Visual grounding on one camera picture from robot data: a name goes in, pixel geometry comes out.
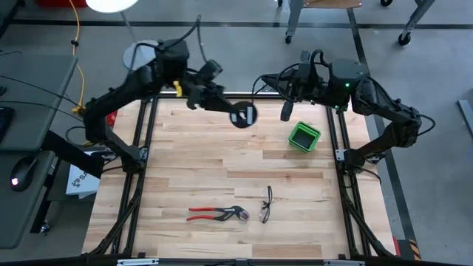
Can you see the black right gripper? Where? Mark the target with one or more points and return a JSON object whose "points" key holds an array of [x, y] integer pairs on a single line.
{"points": [[310, 85]]}

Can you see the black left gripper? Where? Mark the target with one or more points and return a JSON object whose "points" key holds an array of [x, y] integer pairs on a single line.
{"points": [[203, 96]]}

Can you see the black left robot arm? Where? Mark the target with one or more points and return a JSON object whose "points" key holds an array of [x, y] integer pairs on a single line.
{"points": [[122, 92]]}

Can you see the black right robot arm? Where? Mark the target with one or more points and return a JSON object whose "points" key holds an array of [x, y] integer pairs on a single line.
{"points": [[391, 114]]}

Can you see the yellow clip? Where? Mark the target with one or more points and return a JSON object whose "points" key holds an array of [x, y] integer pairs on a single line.
{"points": [[178, 88]]}

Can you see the green plastic bin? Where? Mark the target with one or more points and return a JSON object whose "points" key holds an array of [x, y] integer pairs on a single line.
{"points": [[305, 137]]}

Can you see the wooden workbench on wheels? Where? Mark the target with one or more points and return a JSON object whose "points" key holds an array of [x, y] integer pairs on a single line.
{"points": [[295, 18]]}

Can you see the clear safety glasses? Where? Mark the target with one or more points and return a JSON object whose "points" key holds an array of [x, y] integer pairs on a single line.
{"points": [[269, 196]]}

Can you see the small red box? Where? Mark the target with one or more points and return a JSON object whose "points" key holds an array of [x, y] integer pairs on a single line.
{"points": [[112, 118]]}

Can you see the white printed box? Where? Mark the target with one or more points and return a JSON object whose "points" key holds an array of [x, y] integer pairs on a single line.
{"points": [[83, 181]]}

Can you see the grey desk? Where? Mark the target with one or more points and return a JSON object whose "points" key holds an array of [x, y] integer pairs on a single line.
{"points": [[33, 111]]}

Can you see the small red bin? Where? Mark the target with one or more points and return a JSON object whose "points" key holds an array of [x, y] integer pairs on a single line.
{"points": [[59, 3]]}

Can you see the black computer mouse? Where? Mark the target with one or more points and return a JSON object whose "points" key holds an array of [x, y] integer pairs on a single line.
{"points": [[22, 173]]}

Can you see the backlit computer keyboard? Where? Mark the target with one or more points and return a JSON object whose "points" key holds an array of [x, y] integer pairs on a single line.
{"points": [[5, 123]]}

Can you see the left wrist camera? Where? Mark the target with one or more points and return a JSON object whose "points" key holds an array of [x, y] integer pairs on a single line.
{"points": [[211, 69]]}

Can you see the black aluminium table frame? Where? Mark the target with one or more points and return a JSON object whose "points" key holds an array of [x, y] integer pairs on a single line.
{"points": [[166, 97]]}

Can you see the silver arm base bracket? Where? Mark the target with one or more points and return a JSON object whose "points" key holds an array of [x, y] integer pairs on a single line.
{"points": [[340, 155], [143, 153]]}

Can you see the round white-topped pedestal stand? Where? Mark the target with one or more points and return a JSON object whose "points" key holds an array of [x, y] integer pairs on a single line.
{"points": [[111, 3]]}

